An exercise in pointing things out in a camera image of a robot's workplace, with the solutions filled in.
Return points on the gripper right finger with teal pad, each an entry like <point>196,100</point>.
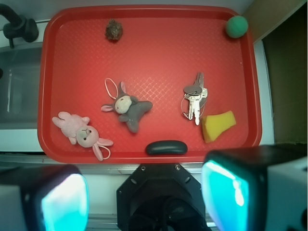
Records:
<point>262,188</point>

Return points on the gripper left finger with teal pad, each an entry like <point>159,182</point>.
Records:
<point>48,198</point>

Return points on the pink plush bunny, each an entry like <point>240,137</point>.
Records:
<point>78,131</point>

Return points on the grey plush bunny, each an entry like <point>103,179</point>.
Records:
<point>129,108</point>

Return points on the yellow sponge wedge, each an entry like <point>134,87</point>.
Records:
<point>214,125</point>

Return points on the black oval pebble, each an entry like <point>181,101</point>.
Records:
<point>166,147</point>

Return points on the silver key bunch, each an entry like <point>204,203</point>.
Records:
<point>196,95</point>

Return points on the stainless steel sink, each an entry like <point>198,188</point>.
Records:
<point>19,85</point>

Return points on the red plastic tray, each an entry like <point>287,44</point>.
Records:
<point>161,51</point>

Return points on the green foam ball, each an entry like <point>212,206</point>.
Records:
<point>236,26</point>

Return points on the black faucet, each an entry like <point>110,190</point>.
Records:
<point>18,26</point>

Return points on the brown pine cone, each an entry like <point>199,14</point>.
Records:
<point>114,30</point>

